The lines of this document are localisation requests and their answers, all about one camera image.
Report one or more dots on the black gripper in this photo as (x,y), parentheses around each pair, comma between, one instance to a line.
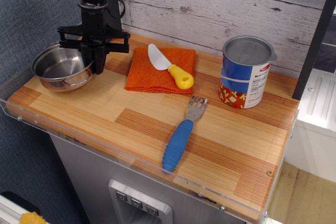
(94,33)

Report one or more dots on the small metal pot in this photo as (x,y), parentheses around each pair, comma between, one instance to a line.
(61,69)

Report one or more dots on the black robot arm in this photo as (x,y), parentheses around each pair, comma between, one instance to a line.
(114,16)

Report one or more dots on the orange folded cloth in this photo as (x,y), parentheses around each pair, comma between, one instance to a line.
(145,78)

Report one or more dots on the clear acrylic edge guard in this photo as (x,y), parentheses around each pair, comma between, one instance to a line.
(233,154)

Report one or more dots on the grey toy fridge cabinet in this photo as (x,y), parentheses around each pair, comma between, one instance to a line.
(113,192)

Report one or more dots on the blue labelled can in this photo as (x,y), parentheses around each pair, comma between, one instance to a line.
(245,66)

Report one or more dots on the yellow object bottom left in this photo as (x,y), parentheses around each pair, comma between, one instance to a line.
(32,218)

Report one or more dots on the white toy sink unit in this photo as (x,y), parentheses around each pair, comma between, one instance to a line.
(311,146)

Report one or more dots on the yellow handled toy knife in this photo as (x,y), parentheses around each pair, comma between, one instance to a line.
(183,79)

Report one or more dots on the blue handled fork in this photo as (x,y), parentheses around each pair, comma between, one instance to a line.
(178,142)

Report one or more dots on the dark vertical post right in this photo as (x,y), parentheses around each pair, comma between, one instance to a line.
(316,42)

